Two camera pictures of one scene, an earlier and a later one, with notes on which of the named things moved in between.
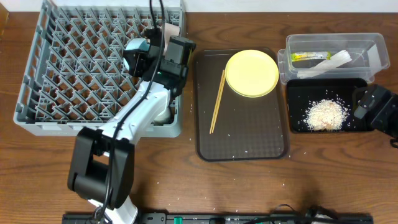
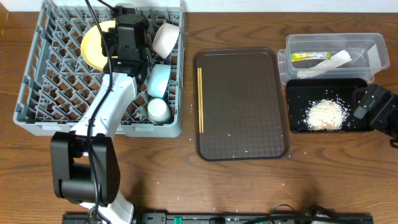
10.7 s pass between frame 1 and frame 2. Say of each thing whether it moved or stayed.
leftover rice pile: stayed
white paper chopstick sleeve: stayed
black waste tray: stayed
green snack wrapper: stayed
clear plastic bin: stayed
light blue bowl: moved
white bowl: stayed
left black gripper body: moved
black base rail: stayed
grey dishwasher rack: stayed
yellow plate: moved
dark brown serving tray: stayed
